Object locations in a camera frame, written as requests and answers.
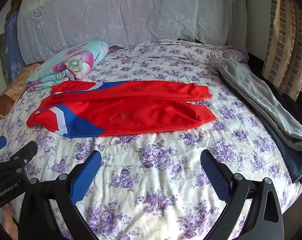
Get white lace curtain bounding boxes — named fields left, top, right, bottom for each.
left=17, top=0, right=247, bottom=64

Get purple floral bedspread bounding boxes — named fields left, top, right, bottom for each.
left=0, top=40, right=302, bottom=240

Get red pants with blue panel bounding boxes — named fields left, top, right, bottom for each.
left=26, top=80, right=217, bottom=138

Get folded floral blanket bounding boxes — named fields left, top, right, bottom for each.
left=26, top=41, right=109, bottom=92

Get grey pants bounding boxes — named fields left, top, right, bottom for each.
left=218, top=60, right=302, bottom=153

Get beige striped curtain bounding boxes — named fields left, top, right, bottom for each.
left=262, top=0, right=302, bottom=100

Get brown pillow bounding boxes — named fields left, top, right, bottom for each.
left=0, top=62, right=43, bottom=119

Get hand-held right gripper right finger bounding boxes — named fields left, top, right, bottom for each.
left=200, top=149, right=285, bottom=240

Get blue patterned cloth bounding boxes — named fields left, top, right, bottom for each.
left=4, top=10, right=27, bottom=80

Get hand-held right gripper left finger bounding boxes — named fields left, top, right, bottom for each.
left=18, top=150, right=103, bottom=240

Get person's left hand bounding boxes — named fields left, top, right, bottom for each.
left=2, top=202, right=19, bottom=240

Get purple cloth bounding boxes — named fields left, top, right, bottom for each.
left=227, top=47, right=249, bottom=64

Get folded grey clothes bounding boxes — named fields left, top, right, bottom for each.
left=219, top=72, right=302, bottom=184

